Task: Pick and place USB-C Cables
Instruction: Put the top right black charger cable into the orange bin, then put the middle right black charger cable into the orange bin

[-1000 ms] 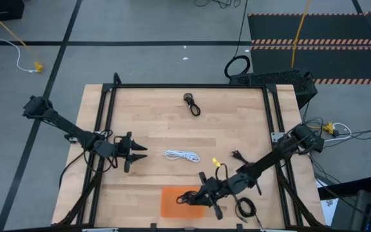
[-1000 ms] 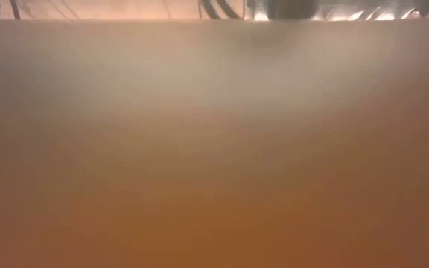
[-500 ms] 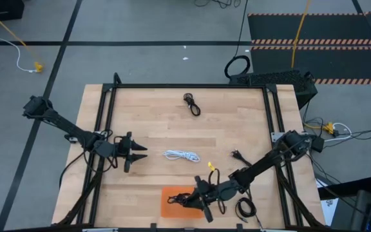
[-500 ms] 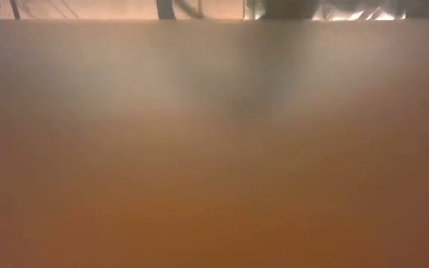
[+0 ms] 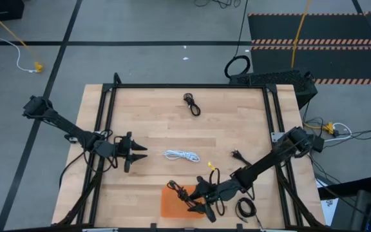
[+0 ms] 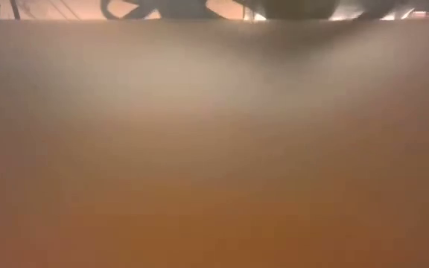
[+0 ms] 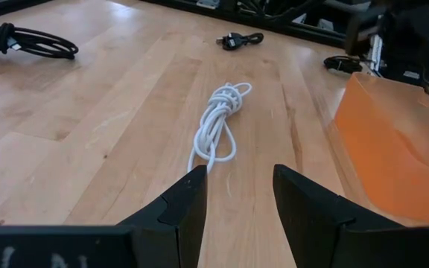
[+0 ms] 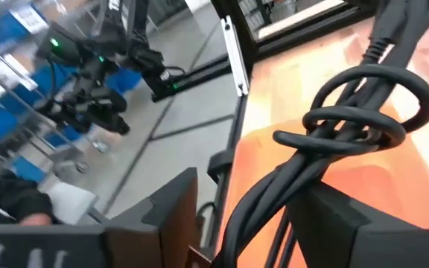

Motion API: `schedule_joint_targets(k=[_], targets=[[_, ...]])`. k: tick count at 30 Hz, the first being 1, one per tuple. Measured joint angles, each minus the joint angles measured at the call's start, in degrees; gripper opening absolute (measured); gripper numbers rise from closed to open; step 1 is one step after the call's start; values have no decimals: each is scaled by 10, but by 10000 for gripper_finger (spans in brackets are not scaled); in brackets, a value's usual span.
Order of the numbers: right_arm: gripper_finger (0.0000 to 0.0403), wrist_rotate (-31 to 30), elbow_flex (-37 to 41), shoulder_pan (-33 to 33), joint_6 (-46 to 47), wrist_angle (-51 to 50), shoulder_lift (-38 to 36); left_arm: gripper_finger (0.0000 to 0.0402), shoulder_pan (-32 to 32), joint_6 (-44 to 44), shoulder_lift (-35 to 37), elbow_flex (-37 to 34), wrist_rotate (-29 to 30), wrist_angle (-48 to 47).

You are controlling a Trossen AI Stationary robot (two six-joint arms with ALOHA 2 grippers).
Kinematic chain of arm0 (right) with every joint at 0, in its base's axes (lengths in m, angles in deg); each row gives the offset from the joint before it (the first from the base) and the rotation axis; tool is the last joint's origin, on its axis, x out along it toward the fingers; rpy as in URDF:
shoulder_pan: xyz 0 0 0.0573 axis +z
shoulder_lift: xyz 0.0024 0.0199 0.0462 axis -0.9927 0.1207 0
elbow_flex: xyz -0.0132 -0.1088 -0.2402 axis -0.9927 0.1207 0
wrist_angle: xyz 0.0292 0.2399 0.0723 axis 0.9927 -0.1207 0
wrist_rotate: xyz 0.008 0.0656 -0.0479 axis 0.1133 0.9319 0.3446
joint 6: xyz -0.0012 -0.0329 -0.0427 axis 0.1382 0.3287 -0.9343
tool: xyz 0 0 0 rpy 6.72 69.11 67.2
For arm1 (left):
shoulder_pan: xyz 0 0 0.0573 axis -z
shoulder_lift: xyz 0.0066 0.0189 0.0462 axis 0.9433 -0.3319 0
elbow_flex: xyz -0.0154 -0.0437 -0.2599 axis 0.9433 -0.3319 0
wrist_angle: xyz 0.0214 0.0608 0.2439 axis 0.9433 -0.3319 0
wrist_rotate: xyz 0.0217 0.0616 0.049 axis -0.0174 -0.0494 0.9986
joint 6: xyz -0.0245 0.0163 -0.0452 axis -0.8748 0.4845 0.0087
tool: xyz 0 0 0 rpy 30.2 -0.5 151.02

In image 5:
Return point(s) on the black aluminium table frame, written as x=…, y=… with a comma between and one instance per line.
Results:
x=188, y=86

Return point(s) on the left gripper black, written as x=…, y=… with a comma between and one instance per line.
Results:
x=128, y=151

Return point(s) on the yellow power splitter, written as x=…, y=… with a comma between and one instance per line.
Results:
x=328, y=128

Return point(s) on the black power adapter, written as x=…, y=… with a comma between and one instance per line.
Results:
x=317, y=144

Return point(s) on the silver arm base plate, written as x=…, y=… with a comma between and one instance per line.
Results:
x=276, y=137

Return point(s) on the black perforated computer case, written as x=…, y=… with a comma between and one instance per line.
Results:
x=275, y=79

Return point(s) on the orange tray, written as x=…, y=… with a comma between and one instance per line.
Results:
x=172, y=209

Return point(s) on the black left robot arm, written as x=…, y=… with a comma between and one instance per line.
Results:
x=66, y=124

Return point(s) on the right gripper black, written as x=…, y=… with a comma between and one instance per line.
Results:
x=212, y=193

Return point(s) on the black hazard-striped floor mat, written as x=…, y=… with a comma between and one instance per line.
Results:
x=333, y=61

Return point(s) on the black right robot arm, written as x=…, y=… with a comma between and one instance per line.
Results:
x=262, y=164

